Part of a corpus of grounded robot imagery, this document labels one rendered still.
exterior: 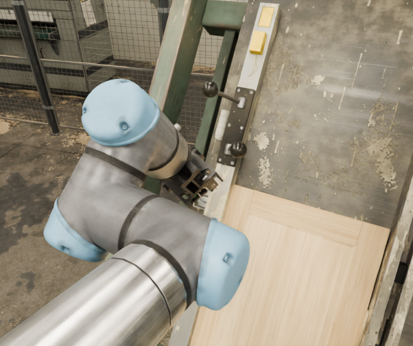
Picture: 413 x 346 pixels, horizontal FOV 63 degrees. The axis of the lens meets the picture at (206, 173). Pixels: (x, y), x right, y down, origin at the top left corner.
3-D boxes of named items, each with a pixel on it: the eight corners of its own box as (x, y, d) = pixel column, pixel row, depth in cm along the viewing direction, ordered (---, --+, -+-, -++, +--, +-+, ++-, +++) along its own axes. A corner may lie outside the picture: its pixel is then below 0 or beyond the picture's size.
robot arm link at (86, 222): (95, 277, 31) (149, 169, 32) (20, 231, 35) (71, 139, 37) (140, 281, 38) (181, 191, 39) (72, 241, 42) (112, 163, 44)
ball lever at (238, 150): (219, 154, 86) (230, 156, 72) (223, 140, 85) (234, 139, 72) (232, 158, 86) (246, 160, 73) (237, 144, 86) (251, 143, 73)
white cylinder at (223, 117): (223, 110, 91) (216, 139, 91) (220, 108, 88) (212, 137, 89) (233, 112, 90) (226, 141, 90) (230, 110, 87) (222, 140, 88)
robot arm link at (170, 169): (117, 148, 46) (158, 105, 46) (132, 159, 50) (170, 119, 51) (150, 182, 43) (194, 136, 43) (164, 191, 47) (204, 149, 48)
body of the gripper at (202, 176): (195, 213, 58) (169, 197, 47) (163, 181, 61) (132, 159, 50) (226, 180, 58) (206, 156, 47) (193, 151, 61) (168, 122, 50)
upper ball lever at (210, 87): (237, 111, 86) (197, 94, 78) (241, 97, 86) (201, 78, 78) (248, 112, 84) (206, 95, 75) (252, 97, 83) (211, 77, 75)
